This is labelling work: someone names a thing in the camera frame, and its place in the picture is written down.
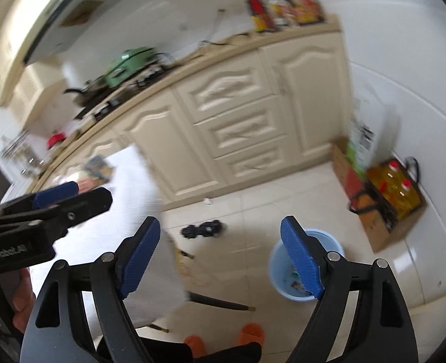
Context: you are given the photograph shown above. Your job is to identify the black toy car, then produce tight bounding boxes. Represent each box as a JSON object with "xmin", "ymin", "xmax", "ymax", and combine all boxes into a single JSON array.
[{"xmin": 181, "ymin": 219, "xmax": 227, "ymax": 240}]

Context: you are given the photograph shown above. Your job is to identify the red green carton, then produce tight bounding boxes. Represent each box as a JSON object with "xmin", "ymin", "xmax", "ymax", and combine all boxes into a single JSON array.
[{"xmin": 331, "ymin": 140, "xmax": 369, "ymax": 212}]

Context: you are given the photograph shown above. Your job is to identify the black range hood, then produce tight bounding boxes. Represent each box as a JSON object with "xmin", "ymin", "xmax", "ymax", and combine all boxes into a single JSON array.
[{"xmin": 23, "ymin": 0, "xmax": 141, "ymax": 65}]

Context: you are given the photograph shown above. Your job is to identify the narrow lattice door cabinet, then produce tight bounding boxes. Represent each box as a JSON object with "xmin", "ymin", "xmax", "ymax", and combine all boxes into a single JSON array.
[{"xmin": 0, "ymin": 62, "xmax": 69, "ymax": 129}]

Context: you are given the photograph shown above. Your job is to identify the dark sauce bottle red label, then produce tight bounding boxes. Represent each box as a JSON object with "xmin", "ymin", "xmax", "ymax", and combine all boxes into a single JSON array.
[{"xmin": 247, "ymin": 0, "xmax": 276, "ymax": 33}]

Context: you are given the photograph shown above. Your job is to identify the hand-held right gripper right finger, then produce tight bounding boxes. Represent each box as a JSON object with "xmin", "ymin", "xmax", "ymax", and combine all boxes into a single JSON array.
[{"xmin": 280, "ymin": 215, "xmax": 414, "ymax": 363}]

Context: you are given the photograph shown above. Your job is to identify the black gas stove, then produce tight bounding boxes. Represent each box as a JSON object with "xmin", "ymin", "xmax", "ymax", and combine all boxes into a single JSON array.
[{"xmin": 79, "ymin": 58, "xmax": 178, "ymax": 119}]

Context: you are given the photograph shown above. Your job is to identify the orange slipper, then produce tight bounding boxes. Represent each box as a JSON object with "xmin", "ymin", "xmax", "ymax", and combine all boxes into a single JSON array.
[
  {"xmin": 184, "ymin": 335, "xmax": 207, "ymax": 356},
  {"xmin": 239, "ymin": 323, "xmax": 265, "ymax": 346}
]

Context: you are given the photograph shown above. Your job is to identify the white towel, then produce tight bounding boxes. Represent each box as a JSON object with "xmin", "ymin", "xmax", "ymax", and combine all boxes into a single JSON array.
[{"xmin": 0, "ymin": 144, "xmax": 193, "ymax": 329}]

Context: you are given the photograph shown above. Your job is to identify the brown cardboard box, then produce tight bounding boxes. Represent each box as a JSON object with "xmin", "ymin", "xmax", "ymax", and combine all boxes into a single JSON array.
[{"xmin": 349, "ymin": 159, "xmax": 428, "ymax": 254}]

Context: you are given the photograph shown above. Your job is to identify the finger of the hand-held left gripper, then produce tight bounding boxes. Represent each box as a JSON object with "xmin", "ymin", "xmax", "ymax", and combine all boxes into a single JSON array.
[
  {"xmin": 0, "ymin": 181, "xmax": 81, "ymax": 216},
  {"xmin": 37, "ymin": 187, "xmax": 113, "ymax": 241}
]

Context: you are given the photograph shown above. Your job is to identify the red pot lid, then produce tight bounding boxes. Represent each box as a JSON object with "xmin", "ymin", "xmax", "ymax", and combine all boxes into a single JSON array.
[{"xmin": 47, "ymin": 132, "xmax": 67, "ymax": 150}]

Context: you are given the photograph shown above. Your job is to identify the yellow cooking oil bottle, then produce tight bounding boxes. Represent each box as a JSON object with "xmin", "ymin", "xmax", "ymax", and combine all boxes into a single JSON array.
[
  {"xmin": 378, "ymin": 161, "xmax": 403, "ymax": 197},
  {"xmin": 391, "ymin": 179, "xmax": 422, "ymax": 220}
]

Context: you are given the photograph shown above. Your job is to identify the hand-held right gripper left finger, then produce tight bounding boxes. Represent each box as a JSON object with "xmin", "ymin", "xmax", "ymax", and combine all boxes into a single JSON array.
[{"xmin": 19, "ymin": 216, "xmax": 161, "ymax": 363}]

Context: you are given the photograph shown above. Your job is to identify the white printed bag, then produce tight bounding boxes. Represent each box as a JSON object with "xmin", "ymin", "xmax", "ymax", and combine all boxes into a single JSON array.
[{"xmin": 349, "ymin": 83, "xmax": 398, "ymax": 175}]

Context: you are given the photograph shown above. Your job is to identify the yellow cap seasoning bottle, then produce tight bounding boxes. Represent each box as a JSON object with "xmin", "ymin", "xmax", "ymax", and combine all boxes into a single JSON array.
[{"xmin": 266, "ymin": 0, "xmax": 295, "ymax": 28}]

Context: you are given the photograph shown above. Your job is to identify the blue plastic trash bin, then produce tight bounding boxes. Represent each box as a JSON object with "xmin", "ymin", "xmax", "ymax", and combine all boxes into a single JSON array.
[{"xmin": 268, "ymin": 228, "xmax": 346, "ymax": 303}]

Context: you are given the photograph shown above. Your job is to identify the cream wall cabinets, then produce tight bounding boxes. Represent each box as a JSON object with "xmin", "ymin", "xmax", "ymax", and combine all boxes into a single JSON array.
[{"xmin": 0, "ymin": 0, "xmax": 76, "ymax": 106}]

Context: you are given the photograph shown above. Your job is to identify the cream base cabinets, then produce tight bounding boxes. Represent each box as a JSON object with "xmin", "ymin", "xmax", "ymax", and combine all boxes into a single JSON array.
[{"xmin": 57, "ymin": 23, "xmax": 354, "ymax": 212}]

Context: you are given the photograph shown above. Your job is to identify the green electric cooker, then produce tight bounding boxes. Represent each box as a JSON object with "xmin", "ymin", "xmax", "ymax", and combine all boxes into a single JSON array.
[{"xmin": 104, "ymin": 47, "xmax": 159, "ymax": 87}]

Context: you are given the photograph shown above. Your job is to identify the person's left hand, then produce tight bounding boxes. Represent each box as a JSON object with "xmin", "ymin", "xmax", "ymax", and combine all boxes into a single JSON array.
[{"xmin": 11, "ymin": 268, "xmax": 37, "ymax": 334}]

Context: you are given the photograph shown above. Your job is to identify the wall utensil rack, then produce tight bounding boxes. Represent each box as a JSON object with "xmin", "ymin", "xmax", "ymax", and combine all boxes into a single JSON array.
[{"xmin": 0, "ymin": 130, "xmax": 46, "ymax": 178}]

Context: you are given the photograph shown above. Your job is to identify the black wok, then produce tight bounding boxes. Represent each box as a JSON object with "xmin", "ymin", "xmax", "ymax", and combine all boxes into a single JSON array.
[{"xmin": 64, "ymin": 77, "xmax": 110, "ymax": 107}]

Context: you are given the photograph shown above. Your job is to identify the pale wrapper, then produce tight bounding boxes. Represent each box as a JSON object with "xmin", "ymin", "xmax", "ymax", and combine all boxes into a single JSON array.
[{"xmin": 76, "ymin": 174, "xmax": 97, "ymax": 193}]

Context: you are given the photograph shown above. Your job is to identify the wrappers pile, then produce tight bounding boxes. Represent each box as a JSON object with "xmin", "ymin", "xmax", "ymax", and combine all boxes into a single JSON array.
[{"xmin": 287, "ymin": 268, "xmax": 307, "ymax": 294}]

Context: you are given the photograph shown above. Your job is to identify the printed snack packet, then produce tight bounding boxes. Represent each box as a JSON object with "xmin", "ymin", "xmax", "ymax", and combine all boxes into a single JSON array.
[{"xmin": 83, "ymin": 155, "xmax": 116, "ymax": 182}]

